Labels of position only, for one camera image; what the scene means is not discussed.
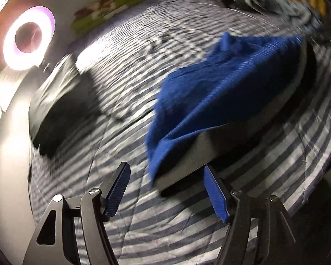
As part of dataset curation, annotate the blue pinstriped garment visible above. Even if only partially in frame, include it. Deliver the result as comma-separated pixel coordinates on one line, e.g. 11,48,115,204
146,33,307,182

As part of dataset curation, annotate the dark grey pillow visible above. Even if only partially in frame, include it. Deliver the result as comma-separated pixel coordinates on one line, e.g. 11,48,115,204
28,54,97,157

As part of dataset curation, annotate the striped blue white bedspread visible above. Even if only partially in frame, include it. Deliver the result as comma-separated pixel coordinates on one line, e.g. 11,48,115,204
29,0,331,264

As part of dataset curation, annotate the light blue denim jacket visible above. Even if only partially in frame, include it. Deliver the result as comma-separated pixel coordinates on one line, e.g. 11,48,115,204
245,0,323,33

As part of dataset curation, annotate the green folded blanket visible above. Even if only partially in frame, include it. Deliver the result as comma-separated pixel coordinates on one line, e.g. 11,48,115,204
70,0,145,37

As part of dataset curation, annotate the glowing ring light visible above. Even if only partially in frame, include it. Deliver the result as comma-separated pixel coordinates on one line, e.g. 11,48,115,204
3,6,55,71

